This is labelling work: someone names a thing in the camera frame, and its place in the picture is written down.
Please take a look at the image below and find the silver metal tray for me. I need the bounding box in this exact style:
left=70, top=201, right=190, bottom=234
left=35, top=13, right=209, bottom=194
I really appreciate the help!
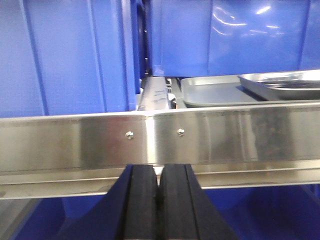
left=238, top=69, right=320, bottom=101

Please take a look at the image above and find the large blue bin upper centre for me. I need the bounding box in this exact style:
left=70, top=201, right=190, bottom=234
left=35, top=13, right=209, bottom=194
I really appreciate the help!
left=145, top=0, right=320, bottom=77

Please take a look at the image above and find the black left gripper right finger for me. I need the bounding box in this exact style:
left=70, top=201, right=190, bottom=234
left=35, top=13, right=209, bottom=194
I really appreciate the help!
left=157, top=164, right=238, bottom=240

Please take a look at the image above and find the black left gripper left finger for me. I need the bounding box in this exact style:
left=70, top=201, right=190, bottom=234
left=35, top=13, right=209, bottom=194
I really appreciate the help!
left=54, top=165, right=158, bottom=240

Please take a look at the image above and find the blue crate upper left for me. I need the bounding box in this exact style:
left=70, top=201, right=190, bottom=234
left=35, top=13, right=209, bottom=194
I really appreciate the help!
left=0, top=0, right=144, bottom=118

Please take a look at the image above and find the grey flat tray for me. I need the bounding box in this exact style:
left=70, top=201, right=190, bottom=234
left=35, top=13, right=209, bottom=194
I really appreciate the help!
left=180, top=74, right=268, bottom=109

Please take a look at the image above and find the blue bin lower centre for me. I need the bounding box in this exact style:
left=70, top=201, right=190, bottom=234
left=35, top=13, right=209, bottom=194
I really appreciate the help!
left=13, top=184, right=320, bottom=240

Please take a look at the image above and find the stainless steel shelf rail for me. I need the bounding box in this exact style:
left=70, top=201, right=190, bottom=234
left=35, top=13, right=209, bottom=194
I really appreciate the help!
left=0, top=102, right=320, bottom=199

